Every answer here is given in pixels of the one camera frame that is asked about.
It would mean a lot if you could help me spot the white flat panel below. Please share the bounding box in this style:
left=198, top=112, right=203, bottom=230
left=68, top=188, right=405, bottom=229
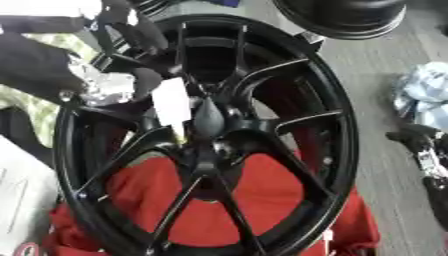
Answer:
left=0, top=135, right=62, bottom=256

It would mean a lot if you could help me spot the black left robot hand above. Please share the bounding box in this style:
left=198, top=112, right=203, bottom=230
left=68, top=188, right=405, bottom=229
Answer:
left=89, top=0, right=196, bottom=102

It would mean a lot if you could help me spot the black spoked wheel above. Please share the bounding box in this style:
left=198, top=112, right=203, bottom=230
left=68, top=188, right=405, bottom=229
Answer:
left=50, top=13, right=361, bottom=256

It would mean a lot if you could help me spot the black round wheel rim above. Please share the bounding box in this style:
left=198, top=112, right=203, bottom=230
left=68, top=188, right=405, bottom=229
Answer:
left=271, top=0, right=408, bottom=41

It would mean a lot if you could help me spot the light blue crumpled bag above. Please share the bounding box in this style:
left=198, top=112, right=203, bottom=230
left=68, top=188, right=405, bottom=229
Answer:
left=392, top=61, right=448, bottom=132

